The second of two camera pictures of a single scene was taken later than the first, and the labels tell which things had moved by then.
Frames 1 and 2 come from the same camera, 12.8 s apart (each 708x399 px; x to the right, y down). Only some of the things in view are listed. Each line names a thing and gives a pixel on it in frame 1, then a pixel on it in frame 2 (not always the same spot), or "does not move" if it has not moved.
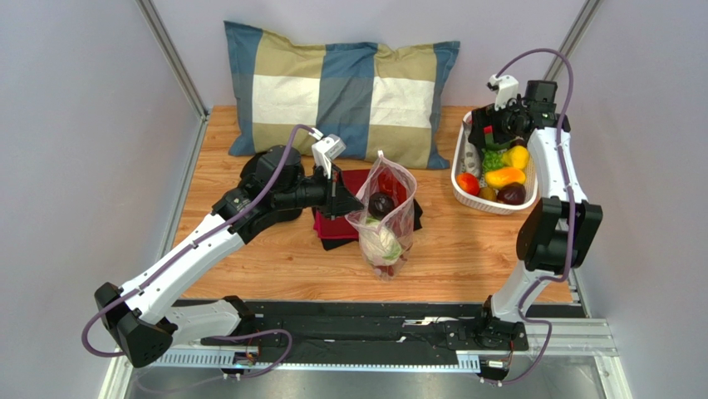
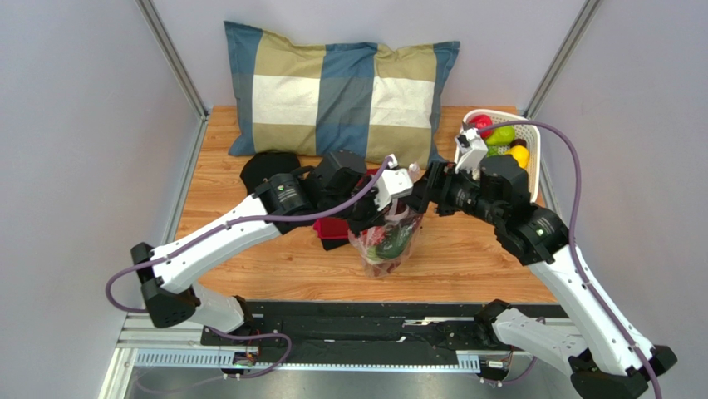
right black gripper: (485, 135) to (435, 184)
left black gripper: (338, 200) to (374, 217)
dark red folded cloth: (343, 227) does not move
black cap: (260, 169) does not move
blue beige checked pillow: (375, 98) does not move
